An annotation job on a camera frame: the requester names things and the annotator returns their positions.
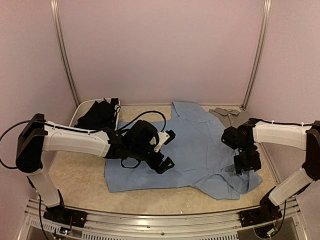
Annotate right aluminium corner post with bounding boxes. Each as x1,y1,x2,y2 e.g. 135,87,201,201
241,0,272,111

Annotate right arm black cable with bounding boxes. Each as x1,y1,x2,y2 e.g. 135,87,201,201
249,117,316,127

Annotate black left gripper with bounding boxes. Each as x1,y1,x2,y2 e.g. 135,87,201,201
130,144,175,174

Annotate folded grey button shirt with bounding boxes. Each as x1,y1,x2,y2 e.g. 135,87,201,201
209,107,250,128

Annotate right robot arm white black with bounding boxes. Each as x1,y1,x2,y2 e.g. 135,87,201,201
221,118,320,227

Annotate black garment in basket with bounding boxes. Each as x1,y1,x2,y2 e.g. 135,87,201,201
74,98,120,130

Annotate front aluminium frame rail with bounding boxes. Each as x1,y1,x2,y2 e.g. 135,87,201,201
17,197,308,240

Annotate aluminium corner post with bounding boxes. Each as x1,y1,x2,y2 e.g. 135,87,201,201
241,0,272,111
50,0,81,107

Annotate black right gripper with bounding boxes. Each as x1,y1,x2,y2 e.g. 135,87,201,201
234,143,262,174

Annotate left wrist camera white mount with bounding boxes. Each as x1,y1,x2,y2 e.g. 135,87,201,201
150,129,176,153

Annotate light blue long sleeve shirt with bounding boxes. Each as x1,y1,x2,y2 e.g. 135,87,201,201
104,102,263,200

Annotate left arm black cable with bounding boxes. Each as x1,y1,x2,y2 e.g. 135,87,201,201
0,109,168,170

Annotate left aluminium corner post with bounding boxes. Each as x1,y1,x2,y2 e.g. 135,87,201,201
50,0,81,107

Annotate white plastic laundry basket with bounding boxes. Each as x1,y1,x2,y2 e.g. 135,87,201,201
69,98,121,130

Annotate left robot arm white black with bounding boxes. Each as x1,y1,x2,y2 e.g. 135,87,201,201
15,113,176,228

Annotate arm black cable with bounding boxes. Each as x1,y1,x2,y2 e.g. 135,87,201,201
0,109,168,170
249,117,316,127

